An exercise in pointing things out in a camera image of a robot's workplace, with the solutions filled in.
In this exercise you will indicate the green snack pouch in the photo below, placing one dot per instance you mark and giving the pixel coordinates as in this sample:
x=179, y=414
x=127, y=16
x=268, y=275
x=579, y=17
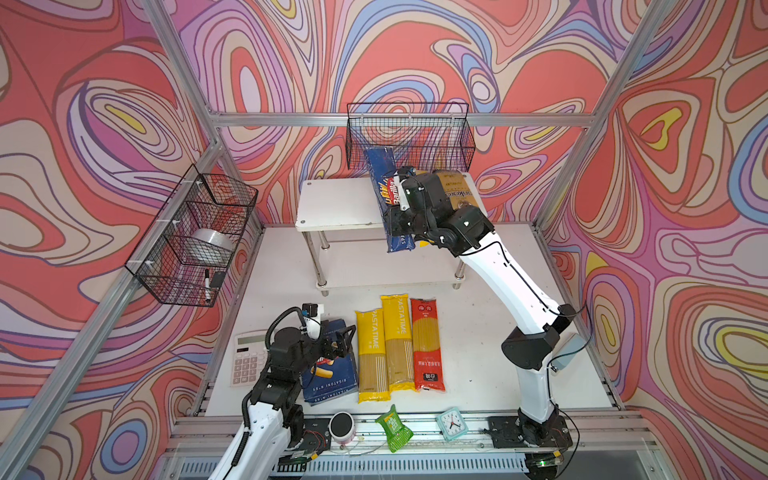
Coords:
x=397, y=434

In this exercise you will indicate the black wire basket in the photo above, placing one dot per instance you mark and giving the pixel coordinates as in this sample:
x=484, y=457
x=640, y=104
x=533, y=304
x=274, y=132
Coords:
x=425, y=135
x=201, y=226

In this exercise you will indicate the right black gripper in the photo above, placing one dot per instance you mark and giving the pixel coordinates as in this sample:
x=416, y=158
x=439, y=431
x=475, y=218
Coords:
x=395, y=221

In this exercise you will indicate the dark blue yellow spaghetti bag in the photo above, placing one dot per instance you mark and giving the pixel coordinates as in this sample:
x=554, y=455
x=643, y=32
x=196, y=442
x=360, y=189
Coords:
x=459, y=188

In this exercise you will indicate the blue Barilla rigatoni box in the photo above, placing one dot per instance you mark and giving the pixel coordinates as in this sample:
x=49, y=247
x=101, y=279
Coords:
x=330, y=378

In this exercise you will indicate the white two-tier shelf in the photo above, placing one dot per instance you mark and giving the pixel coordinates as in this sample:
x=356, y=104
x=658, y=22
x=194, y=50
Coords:
x=340, y=223

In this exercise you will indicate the black marker pen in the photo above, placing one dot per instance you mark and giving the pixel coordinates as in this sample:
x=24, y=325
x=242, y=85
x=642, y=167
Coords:
x=208, y=290

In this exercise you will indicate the teal alarm clock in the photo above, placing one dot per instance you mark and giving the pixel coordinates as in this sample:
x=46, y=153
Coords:
x=452, y=424

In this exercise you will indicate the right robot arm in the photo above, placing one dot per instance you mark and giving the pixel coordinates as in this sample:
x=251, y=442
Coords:
x=540, y=320

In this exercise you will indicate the grey small box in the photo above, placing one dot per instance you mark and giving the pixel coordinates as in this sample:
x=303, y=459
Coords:
x=566, y=351

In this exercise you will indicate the white pink calculator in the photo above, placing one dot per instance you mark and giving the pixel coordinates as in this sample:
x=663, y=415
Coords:
x=249, y=357

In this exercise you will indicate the short yellow Pastatime bag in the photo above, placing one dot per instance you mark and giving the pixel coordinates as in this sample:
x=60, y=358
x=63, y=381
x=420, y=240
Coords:
x=372, y=358

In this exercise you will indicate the silver tape roll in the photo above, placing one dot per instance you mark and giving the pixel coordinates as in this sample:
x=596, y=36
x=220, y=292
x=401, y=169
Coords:
x=210, y=247

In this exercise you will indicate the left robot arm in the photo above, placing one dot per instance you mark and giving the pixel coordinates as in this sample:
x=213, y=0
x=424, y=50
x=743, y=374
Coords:
x=272, y=420

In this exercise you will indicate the black wire basket back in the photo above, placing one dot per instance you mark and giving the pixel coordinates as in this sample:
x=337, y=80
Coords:
x=425, y=135

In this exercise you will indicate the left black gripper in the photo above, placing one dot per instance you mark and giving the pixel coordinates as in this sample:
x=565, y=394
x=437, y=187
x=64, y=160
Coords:
x=338, y=348

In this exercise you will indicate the long yellow Pastatime bag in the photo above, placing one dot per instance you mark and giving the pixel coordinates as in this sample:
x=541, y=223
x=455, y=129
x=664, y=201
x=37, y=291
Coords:
x=398, y=342

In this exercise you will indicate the red spaghetti bag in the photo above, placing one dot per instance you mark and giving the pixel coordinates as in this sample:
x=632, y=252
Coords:
x=427, y=358

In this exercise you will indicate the black wire basket left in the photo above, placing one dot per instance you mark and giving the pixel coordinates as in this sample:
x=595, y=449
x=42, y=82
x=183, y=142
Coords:
x=201, y=226

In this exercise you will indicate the blue Barilla spaghetti box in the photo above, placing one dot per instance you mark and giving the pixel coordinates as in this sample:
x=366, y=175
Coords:
x=383, y=173

